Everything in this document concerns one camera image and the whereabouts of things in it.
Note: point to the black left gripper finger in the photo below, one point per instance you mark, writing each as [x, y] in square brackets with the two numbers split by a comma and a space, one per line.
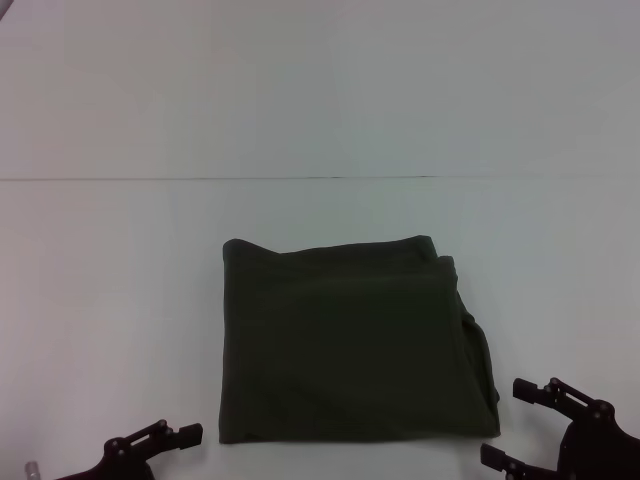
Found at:
[170, 436]

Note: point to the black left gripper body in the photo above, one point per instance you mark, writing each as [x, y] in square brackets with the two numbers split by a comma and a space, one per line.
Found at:
[115, 465]

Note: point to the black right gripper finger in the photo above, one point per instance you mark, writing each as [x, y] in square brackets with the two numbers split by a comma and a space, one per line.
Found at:
[515, 462]
[555, 395]

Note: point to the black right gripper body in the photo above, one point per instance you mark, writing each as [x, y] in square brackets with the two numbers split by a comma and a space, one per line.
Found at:
[600, 450]

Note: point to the dark green t-shirt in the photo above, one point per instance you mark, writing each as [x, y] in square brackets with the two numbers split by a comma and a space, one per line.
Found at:
[350, 350]

